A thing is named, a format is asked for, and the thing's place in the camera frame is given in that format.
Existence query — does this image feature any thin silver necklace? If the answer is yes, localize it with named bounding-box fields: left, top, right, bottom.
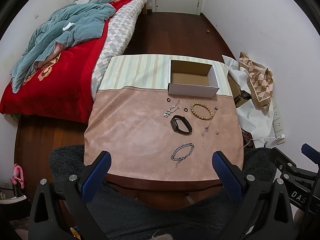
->
left=201, top=106, right=219, bottom=147

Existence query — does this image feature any silver chain bracelet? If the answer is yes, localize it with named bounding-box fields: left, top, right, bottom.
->
left=170, top=142, right=195, bottom=168

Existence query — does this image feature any wooden bead bracelet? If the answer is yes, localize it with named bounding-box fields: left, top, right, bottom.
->
left=190, top=101, right=215, bottom=121

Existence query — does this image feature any black smart band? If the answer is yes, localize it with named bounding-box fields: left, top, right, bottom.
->
left=170, top=115, right=193, bottom=135

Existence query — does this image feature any silver charm bracelet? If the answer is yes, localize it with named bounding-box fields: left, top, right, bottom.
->
left=163, top=99, right=181, bottom=119

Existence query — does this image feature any white power strip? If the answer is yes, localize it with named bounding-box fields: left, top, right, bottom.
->
left=272, top=99, right=285, bottom=145

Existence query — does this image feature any dark fuzzy blanket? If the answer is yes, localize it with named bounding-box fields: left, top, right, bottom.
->
left=49, top=145, right=276, bottom=239

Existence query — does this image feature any white fabric bag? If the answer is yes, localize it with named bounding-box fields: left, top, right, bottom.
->
left=222, top=55, right=275, bottom=148

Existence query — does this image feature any pink slipper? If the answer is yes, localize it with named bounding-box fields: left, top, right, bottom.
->
left=10, top=164, right=24, bottom=189

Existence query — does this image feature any pink suede table mat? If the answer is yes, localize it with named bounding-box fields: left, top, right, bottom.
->
left=84, top=87, right=244, bottom=181

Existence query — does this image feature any white sneaker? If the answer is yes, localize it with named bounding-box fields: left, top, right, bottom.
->
left=0, top=192, right=27, bottom=205

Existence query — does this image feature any beige geometric pattern bag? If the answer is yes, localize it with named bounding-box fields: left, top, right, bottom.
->
left=239, top=52, right=274, bottom=114

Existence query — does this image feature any red floral quilt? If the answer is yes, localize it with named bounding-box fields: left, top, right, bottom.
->
left=1, top=0, right=132, bottom=124

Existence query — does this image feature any white cardboard box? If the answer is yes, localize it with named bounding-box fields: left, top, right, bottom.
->
left=168, top=60, right=220, bottom=99

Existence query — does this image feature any striped fabric table cover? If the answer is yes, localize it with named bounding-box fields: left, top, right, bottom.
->
left=98, top=54, right=232, bottom=96

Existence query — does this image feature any teal blue blanket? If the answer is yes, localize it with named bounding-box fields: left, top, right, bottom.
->
left=10, top=0, right=116, bottom=93

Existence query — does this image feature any checkered mattress sheet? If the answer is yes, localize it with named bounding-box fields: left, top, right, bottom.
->
left=91, top=0, right=148, bottom=99

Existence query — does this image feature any white charger cable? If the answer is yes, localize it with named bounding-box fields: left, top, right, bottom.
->
left=243, top=134, right=284, bottom=149

